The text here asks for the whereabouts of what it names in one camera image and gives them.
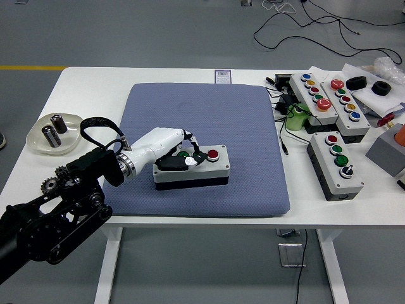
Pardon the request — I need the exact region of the blue-grey textured mat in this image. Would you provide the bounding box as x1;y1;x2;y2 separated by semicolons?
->
103;82;291;219

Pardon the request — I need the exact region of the white shallow dish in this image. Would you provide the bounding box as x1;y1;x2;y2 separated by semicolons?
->
26;113;80;156

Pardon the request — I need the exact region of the black power adapter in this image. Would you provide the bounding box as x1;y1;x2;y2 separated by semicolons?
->
273;94;300;115

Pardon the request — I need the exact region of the white floor cable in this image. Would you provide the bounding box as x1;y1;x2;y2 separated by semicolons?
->
261;0;297;15

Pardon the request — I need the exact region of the metal floor plate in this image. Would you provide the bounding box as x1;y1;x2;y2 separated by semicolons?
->
277;242;307;268

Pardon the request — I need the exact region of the black foam ring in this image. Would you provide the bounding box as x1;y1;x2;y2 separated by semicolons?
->
345;75;368;92
371;81;392;96

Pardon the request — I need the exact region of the grey four-button control box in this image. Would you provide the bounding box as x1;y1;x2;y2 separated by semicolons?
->
152;144;230;191
306;132;365;202

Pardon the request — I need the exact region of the red knob handle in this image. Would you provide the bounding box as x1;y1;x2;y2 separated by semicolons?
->
376;112;396;127

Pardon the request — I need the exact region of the black hanging cable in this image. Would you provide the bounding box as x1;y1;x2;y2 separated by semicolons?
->
296;229;309;304

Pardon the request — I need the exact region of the barcode label sticker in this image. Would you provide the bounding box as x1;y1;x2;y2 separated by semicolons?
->
214;70;234;85

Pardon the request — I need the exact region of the dark cylindrical battery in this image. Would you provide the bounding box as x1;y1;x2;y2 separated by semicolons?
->
42;125;61;148
50;114;66;133

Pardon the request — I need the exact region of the light green plastic cylinder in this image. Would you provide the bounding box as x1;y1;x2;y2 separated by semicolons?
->
285;104;313;131

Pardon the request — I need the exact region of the clear bubble wrap bag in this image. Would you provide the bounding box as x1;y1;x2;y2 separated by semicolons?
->
373;56;405;85

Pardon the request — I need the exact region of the black electronic device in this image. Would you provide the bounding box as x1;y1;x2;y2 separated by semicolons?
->
274;73;294;91

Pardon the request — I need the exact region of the grey block box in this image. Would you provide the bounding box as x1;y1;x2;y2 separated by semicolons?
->
365;122;405;177

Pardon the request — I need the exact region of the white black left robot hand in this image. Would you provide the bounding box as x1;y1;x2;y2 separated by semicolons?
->
128;127;209;178

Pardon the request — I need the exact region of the black floor cable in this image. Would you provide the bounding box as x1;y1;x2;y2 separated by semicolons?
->
252;0;405;64

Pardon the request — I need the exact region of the grey five-button control box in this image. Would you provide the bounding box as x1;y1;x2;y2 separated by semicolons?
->
320;78;371;145
289;73;339;134

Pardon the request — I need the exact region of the orange object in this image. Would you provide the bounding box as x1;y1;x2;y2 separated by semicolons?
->
393;122;405;145

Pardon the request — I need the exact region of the white table leg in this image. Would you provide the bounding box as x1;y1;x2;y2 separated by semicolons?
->
94;227;123;304
316;228;351;304

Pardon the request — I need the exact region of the white paper sheet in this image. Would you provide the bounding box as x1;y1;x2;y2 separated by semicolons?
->
341;63;405;118

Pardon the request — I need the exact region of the black cord with plug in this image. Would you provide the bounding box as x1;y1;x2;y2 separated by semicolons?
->
265;85;313;156

